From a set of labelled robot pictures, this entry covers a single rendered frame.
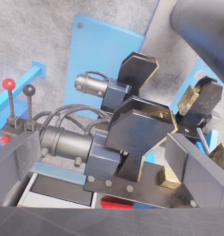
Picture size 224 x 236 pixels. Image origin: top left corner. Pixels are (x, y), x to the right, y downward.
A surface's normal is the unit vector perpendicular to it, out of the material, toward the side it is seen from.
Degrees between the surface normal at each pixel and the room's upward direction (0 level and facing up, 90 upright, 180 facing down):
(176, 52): 0
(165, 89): 0
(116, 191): 90
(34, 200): 90
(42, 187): 90
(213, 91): 0
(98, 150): 90
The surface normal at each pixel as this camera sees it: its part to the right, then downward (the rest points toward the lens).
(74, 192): 0.27, -0.73
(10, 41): -0.11, 0.62
